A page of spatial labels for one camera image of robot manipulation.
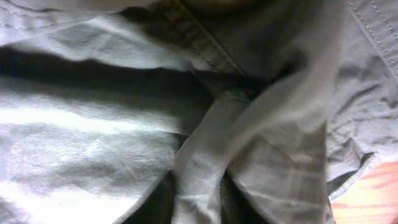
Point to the grey shorts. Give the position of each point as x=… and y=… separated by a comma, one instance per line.
x=193, y=111

